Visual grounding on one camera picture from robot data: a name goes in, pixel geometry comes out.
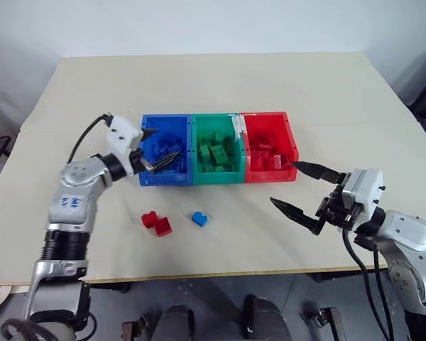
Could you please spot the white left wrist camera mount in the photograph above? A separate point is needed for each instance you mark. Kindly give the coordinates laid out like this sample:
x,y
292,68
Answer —
x,y
122,136

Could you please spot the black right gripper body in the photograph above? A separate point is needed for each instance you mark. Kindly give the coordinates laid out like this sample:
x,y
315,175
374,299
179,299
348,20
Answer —
x,y
335,209

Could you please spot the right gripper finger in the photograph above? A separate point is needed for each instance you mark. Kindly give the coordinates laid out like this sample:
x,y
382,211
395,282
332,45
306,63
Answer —
x,y
294,213
317,170

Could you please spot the large green building block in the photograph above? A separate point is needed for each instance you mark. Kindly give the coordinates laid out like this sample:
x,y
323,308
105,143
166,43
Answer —
x,y
219,154

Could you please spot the black table clamp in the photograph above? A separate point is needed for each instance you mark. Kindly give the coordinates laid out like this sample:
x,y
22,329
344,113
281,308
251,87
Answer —
x,y
326,277

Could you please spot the rusty metal bracket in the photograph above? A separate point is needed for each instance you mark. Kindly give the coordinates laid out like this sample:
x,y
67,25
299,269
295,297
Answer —
x,y
328,323
135,328

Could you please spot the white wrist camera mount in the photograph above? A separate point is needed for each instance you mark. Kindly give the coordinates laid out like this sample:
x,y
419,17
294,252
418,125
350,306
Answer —
x,y
366,190
122,136

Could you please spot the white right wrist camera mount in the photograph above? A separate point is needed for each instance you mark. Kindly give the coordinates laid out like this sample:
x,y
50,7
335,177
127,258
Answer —
x,y
366,190

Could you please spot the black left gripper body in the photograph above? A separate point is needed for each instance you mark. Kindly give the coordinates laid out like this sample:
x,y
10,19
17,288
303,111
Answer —
x,y
139,162

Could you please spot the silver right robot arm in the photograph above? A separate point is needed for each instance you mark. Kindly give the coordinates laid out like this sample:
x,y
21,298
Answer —
x,y
410,245

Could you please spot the white paper label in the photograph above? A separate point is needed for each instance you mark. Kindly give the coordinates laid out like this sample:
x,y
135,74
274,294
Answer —
x,y
238,126

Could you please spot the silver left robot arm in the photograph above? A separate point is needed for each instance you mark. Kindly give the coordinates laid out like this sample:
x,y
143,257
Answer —
x,y
71,199

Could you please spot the blue building block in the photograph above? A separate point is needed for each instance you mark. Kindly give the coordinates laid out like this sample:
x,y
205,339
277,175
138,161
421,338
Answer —
x,y
170,142
200,219
153,149

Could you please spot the blue plastic bin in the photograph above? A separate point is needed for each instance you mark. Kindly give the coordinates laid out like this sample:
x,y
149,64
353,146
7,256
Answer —
x,y
165,179

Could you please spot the dark rounded shape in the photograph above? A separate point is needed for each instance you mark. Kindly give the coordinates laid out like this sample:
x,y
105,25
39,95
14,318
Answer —
x,y
177,325
262,319

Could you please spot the red plastic bin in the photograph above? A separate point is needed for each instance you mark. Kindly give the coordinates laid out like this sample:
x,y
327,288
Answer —
x,y
270,175

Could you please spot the green plastic bin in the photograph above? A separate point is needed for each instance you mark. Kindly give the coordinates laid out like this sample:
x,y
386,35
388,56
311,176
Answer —
x,y
216,177

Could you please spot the dark green building block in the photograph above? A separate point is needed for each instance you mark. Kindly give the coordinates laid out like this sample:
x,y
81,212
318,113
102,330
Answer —
x,y
231,145

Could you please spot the small red building block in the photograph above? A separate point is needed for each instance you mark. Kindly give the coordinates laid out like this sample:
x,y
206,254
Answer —
x,y
148,220

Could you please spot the pale pink building block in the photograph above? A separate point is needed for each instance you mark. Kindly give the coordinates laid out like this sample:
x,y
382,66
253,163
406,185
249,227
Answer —
x,y
277,161

